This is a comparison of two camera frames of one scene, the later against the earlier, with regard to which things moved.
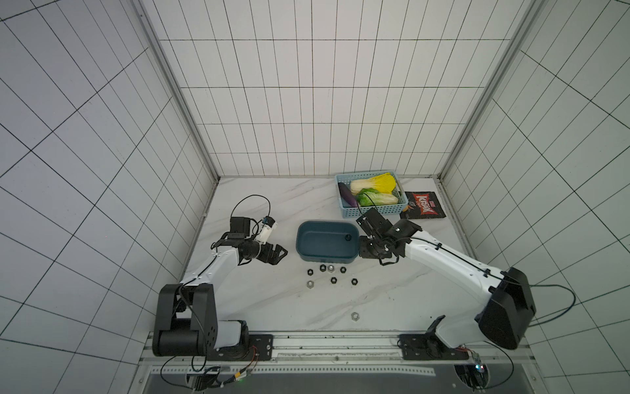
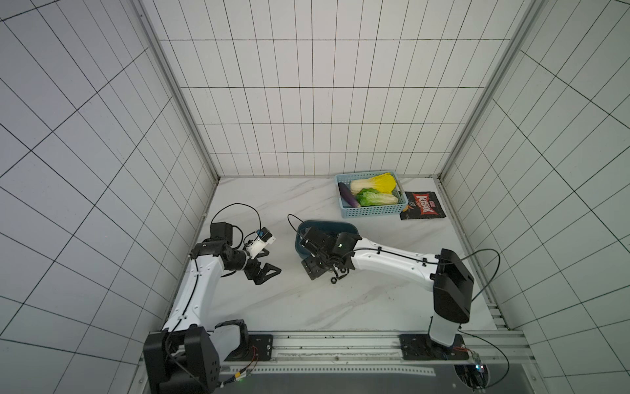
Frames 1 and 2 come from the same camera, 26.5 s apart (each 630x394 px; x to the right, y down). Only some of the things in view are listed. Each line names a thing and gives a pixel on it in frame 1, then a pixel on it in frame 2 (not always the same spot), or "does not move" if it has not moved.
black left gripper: [273, 259] -> [260, 277]
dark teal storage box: [322, 241] does not move
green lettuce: [372, 197] does not move
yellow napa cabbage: [384, 182] does not move
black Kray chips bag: [422, 205] does not move
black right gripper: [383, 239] -> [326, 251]
